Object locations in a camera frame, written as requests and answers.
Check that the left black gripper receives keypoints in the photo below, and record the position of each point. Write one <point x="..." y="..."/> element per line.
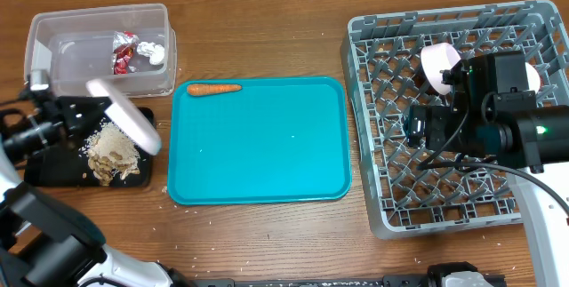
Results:
<point x="64" y="113"/>

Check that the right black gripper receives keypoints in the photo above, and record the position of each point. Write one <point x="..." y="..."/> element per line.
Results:
<point x="436" y="121"/>

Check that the peanut shells pile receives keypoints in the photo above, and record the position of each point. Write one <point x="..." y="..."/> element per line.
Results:
<point x="110" y="153"/>

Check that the white round plate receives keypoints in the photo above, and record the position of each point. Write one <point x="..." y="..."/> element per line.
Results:
<point x="126" y="116"/>

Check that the pink bowl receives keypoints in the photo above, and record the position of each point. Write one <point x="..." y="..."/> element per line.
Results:
<point x="435" y="59"/>

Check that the red snack wrapper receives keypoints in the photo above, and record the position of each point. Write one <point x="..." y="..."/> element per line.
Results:
<point x="124" y="46"/>

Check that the white bowl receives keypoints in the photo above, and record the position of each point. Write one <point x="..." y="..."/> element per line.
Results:
<point x="533" y="78"/>

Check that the white tissue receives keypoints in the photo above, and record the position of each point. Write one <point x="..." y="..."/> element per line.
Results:
<point x="154" y="52"/>

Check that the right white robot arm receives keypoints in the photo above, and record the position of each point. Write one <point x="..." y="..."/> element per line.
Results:
<point x="494" y="123"/>

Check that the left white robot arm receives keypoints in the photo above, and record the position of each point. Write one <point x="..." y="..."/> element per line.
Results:
<point x="45" y="242"/>

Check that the grey dishwasher rack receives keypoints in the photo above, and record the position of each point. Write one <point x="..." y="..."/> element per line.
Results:
<point x="380" y="55"/>

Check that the black plastic tray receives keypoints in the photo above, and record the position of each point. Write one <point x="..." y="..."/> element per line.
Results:
<point x="63" y="166"/>

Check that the clear plastic bin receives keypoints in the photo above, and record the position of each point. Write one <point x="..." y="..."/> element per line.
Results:
<point x="75" y="46"/>

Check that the orange carrot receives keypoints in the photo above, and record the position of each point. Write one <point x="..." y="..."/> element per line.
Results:
<point x="201" y="90"/>

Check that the teal serving tray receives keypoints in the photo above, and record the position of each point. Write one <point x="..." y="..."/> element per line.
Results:
<point x="278" y="140"/>

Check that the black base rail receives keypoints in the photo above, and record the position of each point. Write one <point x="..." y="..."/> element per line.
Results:
<point x="440" y="275"/>

